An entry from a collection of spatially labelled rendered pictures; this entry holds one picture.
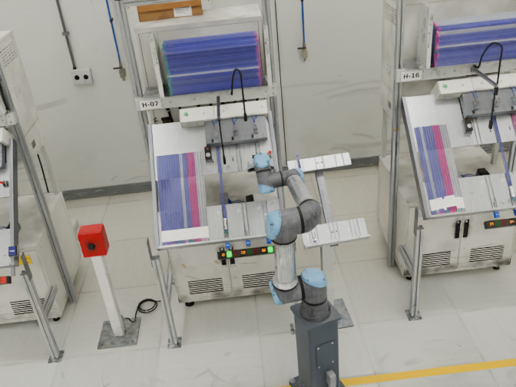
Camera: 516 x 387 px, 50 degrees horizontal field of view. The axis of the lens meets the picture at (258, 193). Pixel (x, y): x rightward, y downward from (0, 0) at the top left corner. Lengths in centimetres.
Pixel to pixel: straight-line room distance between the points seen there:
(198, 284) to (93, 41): 214
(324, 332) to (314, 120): 250
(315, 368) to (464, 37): 190
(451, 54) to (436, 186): 72
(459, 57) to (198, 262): 190
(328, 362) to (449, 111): 154
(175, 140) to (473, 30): 171
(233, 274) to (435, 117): 153
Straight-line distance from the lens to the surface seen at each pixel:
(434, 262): 374
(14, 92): 354
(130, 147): 492
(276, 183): 263
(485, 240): 377
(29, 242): 358
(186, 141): 316
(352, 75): 477
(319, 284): 258
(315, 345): 277
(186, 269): 348
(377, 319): 352
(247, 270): 350
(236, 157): 309
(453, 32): 324
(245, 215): 301
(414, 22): 336
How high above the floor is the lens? 241
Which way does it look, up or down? 30 degrees down
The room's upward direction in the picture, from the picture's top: 6 degrees counter-clockwise
